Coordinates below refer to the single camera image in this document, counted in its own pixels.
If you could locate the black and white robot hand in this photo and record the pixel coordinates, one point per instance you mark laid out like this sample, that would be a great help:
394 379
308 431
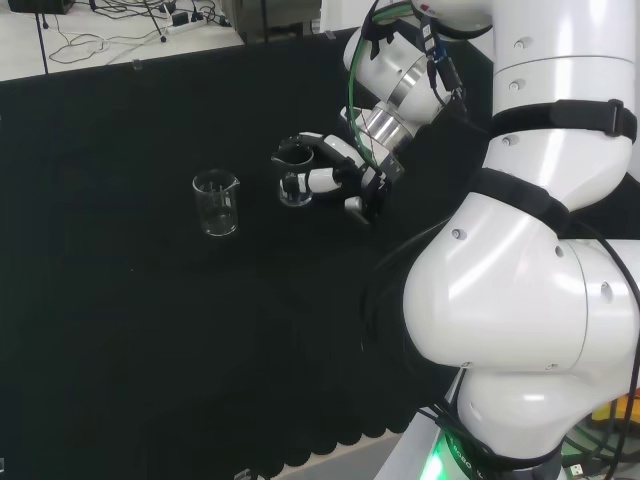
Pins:
325 180

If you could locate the clear glass beaker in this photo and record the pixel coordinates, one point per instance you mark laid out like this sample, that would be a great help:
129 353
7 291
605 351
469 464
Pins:
296 200
217 228

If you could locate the white power strip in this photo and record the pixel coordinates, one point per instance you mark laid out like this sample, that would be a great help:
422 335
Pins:
185 26

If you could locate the black bench cloth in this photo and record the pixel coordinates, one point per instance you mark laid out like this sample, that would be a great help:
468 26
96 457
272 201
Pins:
150 325

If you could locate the black tripod leg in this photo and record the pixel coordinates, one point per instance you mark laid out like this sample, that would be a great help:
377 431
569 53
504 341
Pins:
156 22

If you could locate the black box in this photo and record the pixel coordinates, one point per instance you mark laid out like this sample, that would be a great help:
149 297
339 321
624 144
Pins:
40 6

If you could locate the yellow stop button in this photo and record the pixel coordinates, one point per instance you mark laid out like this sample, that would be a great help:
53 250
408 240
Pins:
614 415

